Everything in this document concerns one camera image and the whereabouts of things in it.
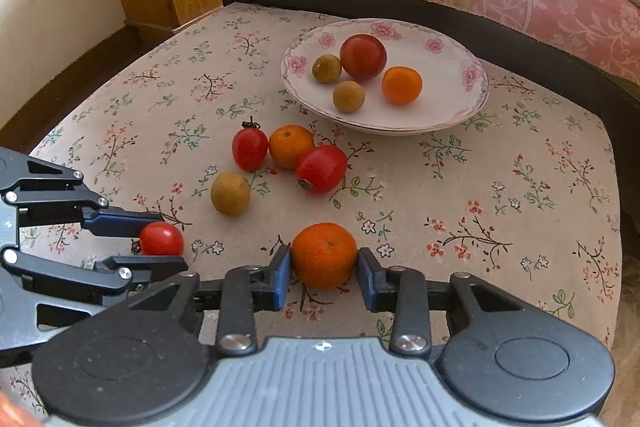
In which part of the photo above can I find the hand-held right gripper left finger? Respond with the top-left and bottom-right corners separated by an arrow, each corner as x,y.
125,244 -> 292,355

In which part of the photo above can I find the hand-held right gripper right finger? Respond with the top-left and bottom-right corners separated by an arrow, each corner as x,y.
357,247 -> 531,358

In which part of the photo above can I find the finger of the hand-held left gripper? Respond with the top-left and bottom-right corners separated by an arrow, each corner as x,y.
0,247 -> 191,365
0,147 -> 167,239

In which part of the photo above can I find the red cherry tomato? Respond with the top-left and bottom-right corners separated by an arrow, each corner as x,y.
294,145 -> 348,194
231,121 -> 269,172
132,222 -> 185,258

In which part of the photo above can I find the white floral plate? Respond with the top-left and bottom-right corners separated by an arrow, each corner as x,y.
287,92 -> 489,137
280,19 -> 490,131

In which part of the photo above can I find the brown longan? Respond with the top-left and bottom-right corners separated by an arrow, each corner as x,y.
210,171 -> 251,217
312,54 -> 343,84
332,80 -> 366,114

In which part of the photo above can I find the large red tomato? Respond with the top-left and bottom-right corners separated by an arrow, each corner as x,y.
339,34 -> 388,82

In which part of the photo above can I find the orange cherry tomato top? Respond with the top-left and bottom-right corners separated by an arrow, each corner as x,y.
269,125 -> 316,170

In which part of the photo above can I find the floral tablecloth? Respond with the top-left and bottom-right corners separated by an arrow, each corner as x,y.
0,2 -> 623,418

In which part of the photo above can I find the dark bed frame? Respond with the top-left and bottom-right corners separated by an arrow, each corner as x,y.
217,0 -> 640,128

